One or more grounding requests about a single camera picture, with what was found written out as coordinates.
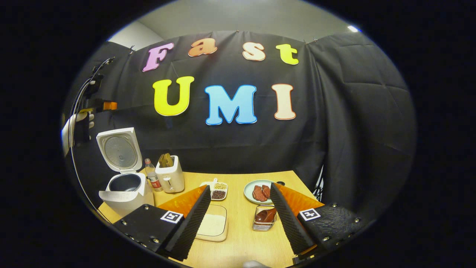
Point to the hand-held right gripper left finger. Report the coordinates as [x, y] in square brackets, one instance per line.
[189, 227]

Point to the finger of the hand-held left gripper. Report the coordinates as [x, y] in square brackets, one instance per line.
[109, 105]

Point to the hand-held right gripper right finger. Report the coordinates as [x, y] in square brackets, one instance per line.
[288, 223]

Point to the pile of white rice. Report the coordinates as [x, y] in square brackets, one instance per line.
[212, 225]

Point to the dark wooden spoon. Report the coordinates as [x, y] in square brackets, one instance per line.
[266, 216]

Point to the clear plastic rice tray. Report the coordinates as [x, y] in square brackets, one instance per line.
[223, 230]

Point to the white rice cooker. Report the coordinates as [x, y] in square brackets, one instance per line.
[126, 201]

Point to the white divided grain dish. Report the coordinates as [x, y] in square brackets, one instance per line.
[219, 190]

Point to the white toaster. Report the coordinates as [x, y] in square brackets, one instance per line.
[171, 180]

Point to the pale green plate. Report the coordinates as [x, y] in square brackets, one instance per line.
[248, 191]

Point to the clear plastic water bottle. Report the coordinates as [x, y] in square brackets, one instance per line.
[153, 178]

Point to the brown toast slice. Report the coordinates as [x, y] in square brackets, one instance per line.
[169, 160]
[163, 160]

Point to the black backdrop cloth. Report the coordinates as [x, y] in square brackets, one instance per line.
[334, 130]

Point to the ceiling light panel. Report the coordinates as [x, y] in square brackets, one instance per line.
[353, 28]

